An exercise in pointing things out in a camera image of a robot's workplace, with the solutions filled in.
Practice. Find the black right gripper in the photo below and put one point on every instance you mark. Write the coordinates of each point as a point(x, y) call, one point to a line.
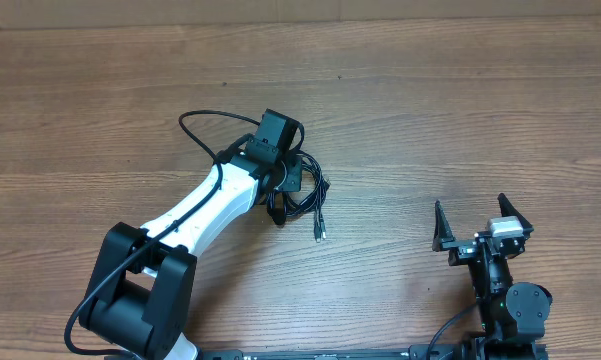
point(463, 248)

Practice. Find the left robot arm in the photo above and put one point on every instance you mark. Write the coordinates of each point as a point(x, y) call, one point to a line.
point(138, 297)

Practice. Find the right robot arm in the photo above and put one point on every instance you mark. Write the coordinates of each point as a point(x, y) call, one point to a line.
point(512, 314)

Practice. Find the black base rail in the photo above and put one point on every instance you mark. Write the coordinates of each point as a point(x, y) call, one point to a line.
point(414, 352)

